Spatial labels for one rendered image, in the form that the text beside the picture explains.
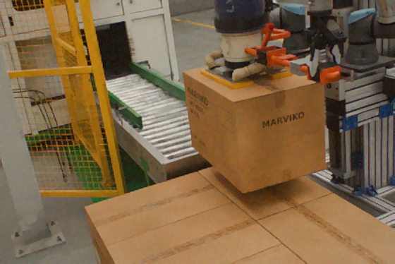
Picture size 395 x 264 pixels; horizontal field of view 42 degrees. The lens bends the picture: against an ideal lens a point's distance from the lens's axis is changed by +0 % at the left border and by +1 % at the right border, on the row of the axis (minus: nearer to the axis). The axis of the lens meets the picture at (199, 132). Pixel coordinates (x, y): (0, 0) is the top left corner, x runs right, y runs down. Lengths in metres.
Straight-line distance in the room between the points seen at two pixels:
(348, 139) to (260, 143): 0.90
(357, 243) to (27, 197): 2.03
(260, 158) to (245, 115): 0.20
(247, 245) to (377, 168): 1.19
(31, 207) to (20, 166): 0.27
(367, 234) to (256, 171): 0.48
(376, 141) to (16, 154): 2.04
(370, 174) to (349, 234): 0.95
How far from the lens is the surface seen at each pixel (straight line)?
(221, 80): 2.20
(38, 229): 3.40
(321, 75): 1.72
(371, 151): 2.93
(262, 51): 2.03
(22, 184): 3.27
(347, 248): 2.01
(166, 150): 2.98
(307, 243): 2.03
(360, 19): 2.44
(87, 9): 3.15
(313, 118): 2.16
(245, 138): 2.02
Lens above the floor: 1.68
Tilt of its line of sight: 21 degrees down
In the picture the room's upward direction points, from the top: 8 degrees counter-clockwise
